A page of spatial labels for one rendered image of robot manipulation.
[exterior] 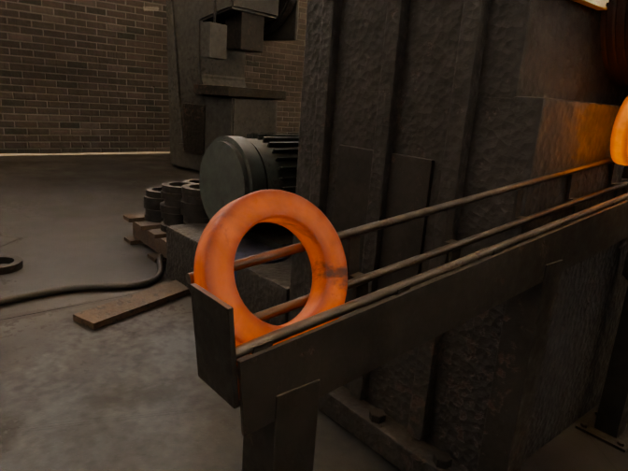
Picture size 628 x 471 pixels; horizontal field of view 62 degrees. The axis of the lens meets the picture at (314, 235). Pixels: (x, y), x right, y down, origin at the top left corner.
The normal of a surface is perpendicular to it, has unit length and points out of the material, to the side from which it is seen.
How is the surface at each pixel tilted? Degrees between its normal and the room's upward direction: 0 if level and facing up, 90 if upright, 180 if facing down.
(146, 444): 0
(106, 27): 90
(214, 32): 90
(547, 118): 90
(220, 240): 66
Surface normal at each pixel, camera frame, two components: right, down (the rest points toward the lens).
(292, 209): 0.58, -0.16
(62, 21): 0.64, 0.24
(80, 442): 0.07, -0.96
